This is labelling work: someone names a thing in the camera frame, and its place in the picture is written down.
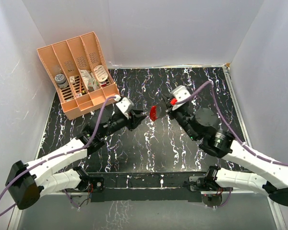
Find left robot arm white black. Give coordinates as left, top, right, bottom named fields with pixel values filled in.
left=5, top=108, right=147, bottom=210

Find purple cable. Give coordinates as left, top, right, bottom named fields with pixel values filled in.
left=175, top=80, right=288, bottom=168
left=0, top=95, right=120, bottom=219

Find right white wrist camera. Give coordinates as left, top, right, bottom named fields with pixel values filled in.
left=170, top=85, right=191, bottom=102

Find oval white tin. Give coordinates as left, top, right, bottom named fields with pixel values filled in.
left=94, top=65, right=108, bottom=82

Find small red-white box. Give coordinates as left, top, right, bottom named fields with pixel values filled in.
left=69, top=76, right=79, bottom=84

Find red keyring with keys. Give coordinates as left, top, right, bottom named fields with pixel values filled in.
left=149, top=100, right=167, bottom=121

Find grey round jar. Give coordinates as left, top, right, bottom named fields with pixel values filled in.
left=54, top=73, right=69, bottom=89

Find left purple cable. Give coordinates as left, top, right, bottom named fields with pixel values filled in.
left=0, top=95, right=120, bottom=219

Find peach desk organizer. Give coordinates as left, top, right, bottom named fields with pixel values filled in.
left=37, top=32, right=119, bottom=120

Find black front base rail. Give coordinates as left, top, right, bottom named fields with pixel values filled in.
left=87, top=172, right=233, bottom=203

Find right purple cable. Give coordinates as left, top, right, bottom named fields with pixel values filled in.
left=175, top=80, right=288, bottom=168

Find aluminium frame rail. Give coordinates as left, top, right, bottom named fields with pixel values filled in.
left=9, top=189, right=286, bottom=230

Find white small boxes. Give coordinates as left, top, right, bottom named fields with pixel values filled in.
left=79, top=69, right=100, bottom=92

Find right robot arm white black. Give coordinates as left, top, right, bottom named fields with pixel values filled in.
left=161, top=94, right=288, bottom=207

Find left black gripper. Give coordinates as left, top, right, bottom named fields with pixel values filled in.
left=101, top=108, right=146, bottom=138

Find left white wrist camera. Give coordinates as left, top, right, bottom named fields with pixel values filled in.
left=112, top=94, right=134, bottom=120

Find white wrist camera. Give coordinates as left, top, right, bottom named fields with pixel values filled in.
left=112, top=94, right=134, bottom=120
left=170, top=85, right=191, bottom=102

